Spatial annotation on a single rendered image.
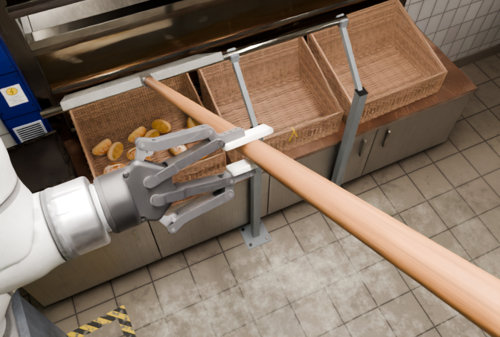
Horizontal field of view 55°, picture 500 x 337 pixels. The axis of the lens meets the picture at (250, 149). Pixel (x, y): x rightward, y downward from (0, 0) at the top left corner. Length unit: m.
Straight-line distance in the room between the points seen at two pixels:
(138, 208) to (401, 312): 2.15
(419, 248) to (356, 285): 2.29
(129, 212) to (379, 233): 0.32
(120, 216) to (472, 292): 0.40
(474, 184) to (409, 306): 0.89
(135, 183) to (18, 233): 0.14
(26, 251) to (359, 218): 0.36
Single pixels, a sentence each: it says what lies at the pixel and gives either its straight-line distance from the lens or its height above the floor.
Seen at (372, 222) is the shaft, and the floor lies 2.09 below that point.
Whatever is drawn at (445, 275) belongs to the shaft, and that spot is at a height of 2.14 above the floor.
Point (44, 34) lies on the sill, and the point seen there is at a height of 1.18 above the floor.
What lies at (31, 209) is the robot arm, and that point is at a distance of 0.59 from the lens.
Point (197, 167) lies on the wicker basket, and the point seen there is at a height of 0.71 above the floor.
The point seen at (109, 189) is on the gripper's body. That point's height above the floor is 1.94.
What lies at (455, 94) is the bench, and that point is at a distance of 2.71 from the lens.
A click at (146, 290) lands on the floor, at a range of 2.62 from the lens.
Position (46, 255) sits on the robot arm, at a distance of 0.59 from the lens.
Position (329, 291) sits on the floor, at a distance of 2.59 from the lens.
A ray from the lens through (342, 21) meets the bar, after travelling 2.01.
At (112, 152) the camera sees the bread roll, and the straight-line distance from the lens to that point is 2.26.
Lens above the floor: 2.42
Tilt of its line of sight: 55 degrees down
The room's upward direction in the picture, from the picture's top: straight up
